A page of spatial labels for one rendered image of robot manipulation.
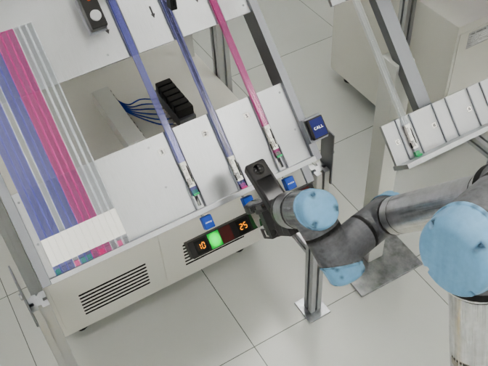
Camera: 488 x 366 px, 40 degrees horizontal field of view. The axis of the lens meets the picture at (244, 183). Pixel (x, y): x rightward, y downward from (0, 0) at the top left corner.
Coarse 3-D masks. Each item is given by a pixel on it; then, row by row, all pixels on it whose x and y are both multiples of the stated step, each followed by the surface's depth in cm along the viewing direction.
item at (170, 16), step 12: (168, 12) 152; (180, 36) 152; (180, 48) 153; (192, 60) 153; (192, 72) 153; (204, 96) 154; (216, 120) 154; (216, 132) 155; (228, 144) 155; (228, 156) 155; (240, 180) 155
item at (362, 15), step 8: (352, 0) 158; (360, 8) 158; (360, 16) 158; (368, 24) 158; (368, 32) 158; (368, 40) 159; (376, 48) 158; (376, 56) 158; (384, 64) 159; (384, 72) 158; (384, 80) 159; (392, 88) 159; (392, 96) 159; (400, 104) 159; (400, 112) 159; (400, 120) 160; (416, 152) 160
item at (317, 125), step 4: (320, 116) 159; (312, 120) 158; (316, 120) 159; (320, 120) 159; (312, 124) 158; (316, 124) 159; (320, 124) 159; (324, 124) 159; (312, 128) 158; (316, 128) 159; (320, 128) 159; (324, 128) 159; (316, 132) 159; (320, 132) 159; (324, 132) 159; (316, 136) 158; (320, 136) 159
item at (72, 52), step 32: (0, 0) 141; (32, 0) 143; (64, 0) 146; (128, 0) 150; (192, 0) 155; (224, 0) 157; (0, 32) 141; (64, 32) 145; (160, 32) 152; (192, 32) 155; (64, 64) 145; (96, 64) 147
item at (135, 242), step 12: (312, 156) 162; (288, 168) 158; (240, 192) 154; (216, 204) 152; (192, 216) 150; (168, 228) 148; (132, 240) 146; (144, 240) 146; (108, 252) 144; (120, 252) 145; (84, 264) 142; (60, 276) 140
